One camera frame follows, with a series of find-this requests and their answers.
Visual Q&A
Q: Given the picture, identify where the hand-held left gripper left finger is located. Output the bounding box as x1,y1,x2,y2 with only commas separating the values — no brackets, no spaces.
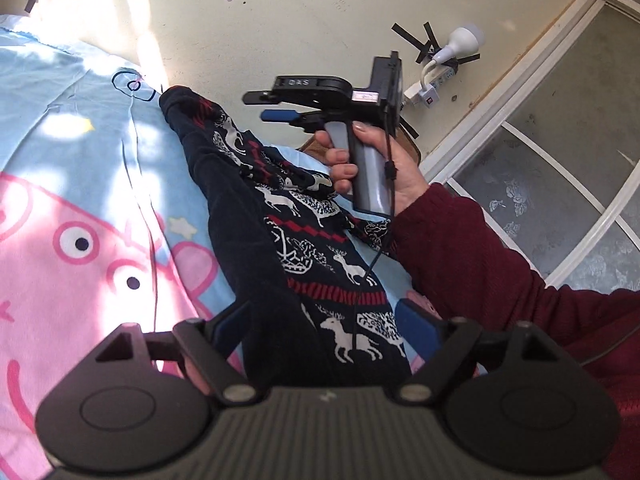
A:
95,301,258,406

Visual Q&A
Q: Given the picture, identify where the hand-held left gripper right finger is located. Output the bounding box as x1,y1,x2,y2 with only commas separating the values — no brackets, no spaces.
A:
397,300,558,405

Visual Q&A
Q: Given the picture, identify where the navy reindeer patterned garment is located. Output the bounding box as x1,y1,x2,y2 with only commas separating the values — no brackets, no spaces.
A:
159,86,441,396

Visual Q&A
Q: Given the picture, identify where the person's right forearm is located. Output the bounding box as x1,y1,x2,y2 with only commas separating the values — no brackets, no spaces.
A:
390,182,640,480

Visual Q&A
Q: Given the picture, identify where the person's right hand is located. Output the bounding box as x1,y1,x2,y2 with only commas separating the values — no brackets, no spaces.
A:
314,122,431,212

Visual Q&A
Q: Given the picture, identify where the white bulb lamp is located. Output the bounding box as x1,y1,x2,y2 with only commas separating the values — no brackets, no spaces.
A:
425,24,486,78

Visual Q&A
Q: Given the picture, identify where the white framed frosted glass door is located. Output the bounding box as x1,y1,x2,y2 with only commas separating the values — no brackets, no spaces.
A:
419,0,640,301

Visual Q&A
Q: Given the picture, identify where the light blue cartoon pig blanket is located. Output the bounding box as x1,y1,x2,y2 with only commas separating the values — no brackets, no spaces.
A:
0,14,446,480

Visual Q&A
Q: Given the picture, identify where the white wall charger plug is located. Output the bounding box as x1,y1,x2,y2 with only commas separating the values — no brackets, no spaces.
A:
404,62,460,102

